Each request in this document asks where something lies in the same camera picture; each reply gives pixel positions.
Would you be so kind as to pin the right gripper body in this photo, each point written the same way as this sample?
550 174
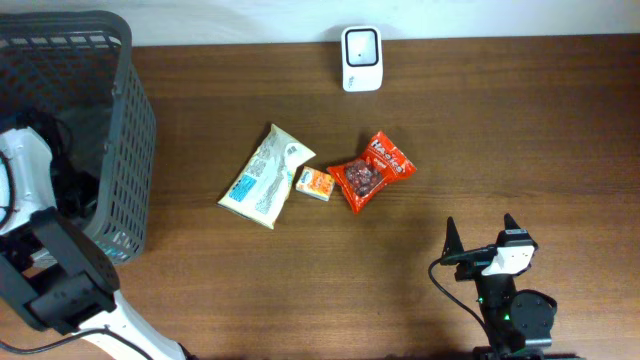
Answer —
472 266

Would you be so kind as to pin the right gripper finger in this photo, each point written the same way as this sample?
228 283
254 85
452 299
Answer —
510 223
452 247

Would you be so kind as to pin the red snack bag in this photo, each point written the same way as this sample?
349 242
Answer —
380 164

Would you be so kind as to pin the orange tissue pack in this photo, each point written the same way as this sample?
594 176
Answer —
315 183

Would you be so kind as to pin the cream noodle packet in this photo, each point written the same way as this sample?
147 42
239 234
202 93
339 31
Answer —
262 187

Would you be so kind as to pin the teal tissue pack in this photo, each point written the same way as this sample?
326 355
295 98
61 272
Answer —
115 252

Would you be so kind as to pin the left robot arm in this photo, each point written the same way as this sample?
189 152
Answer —
52 275

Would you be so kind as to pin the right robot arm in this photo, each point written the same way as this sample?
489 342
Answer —
517 323

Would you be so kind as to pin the white barcode scanner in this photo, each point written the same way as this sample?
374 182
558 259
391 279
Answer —
362 60

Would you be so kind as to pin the grey plastic mesh basket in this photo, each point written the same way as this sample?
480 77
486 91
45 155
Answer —
77 67

